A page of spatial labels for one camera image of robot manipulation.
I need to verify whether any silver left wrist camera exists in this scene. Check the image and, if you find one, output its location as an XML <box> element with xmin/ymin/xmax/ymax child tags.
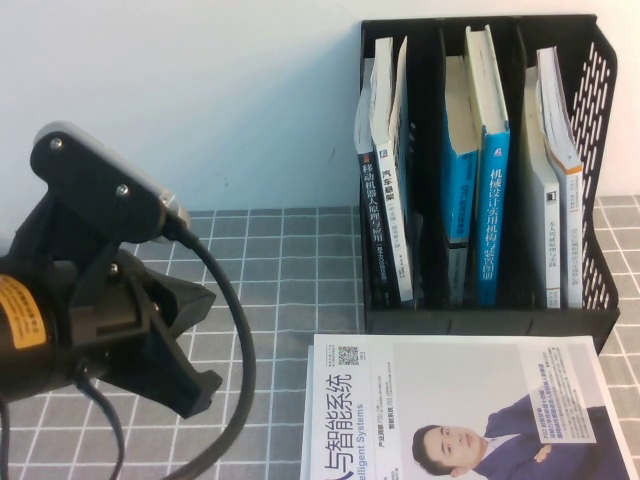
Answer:
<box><xmin>32</xmin><ymin>119</ymin><xmax>191</xmax><ymax>246</ymax></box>

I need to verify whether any black mobile robot book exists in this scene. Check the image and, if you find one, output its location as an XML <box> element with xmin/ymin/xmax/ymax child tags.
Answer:
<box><xmin>353</xmin><ymin>57</ymin><xmax>402</xmax><ymax>307</ymax></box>

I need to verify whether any grey grid tablecloth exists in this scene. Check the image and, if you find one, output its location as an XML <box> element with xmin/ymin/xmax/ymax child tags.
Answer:
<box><xmin>0</xmin><ymin>194</ymin><xmax>640</xmax><ymax>480</ymax></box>

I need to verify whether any blue mechanical design book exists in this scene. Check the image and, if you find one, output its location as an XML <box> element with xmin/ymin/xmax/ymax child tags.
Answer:
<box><xmin>464</xmin><ymin>24</ymin><xmax>512</xmax><ymax>308</ymax></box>

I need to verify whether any black left camera mount bracket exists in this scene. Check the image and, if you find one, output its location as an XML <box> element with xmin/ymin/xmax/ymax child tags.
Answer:
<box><xmin>9</xmin><ymin>130</ymin><xmax>169</xmax><ymax>341</ymax></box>

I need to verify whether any thick black camera cable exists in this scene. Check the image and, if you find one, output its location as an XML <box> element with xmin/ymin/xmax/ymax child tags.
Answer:
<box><xmin>162</xmin><ymin>212</ymin><xmax>259</xmax><ymax>480</ymax></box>

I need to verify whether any thin blue DTC book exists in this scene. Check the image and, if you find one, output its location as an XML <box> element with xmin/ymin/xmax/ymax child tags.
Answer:
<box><xmin>442</xmin><ymin>54</ymin><xmax>481</xmax><ymax>307</ymax></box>

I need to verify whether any black mesh book stand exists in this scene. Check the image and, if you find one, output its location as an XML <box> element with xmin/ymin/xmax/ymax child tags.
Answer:
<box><xmin>359</xmin><ymin>13</ymin><xmax>621</xmax><ymax>354</ymax></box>

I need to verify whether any intelligent systems magazine with man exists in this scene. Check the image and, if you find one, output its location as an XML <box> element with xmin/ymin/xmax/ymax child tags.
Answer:
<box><xmin>299</xmin><ymin>333</ymin><xmax>632</xmax><ymax>480</ymax></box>

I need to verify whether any white book black square logo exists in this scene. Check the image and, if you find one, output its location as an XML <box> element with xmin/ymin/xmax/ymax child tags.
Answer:
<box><xmin>519</xmin><ymin>67</ymin><xmax>561</xmax><ymax>308</ymax></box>

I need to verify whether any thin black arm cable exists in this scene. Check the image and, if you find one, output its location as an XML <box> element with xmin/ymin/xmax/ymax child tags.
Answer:
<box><xmin>72</xmin><ymin>367</ymin><xmax>126</xmax><ymax>480</ymax></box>

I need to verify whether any white car suspension book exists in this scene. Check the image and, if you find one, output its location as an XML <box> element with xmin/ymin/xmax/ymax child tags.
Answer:
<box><xmin>369</xmin><ymin>35</ymin><xmax>417</xmax><ymax>308</ymax></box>

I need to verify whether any white book orange band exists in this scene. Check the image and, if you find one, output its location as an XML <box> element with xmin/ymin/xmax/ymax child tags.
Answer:
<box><xmin>535</xmin><ymin>45</ymin><xmax>585</xmax><ymax>309</ymax></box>

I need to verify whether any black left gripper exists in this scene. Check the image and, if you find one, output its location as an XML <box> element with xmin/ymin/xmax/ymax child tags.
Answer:
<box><xmin>52</xmin><ymin>249</ymin><xmax>224</xmax><ymax>419</ymax></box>

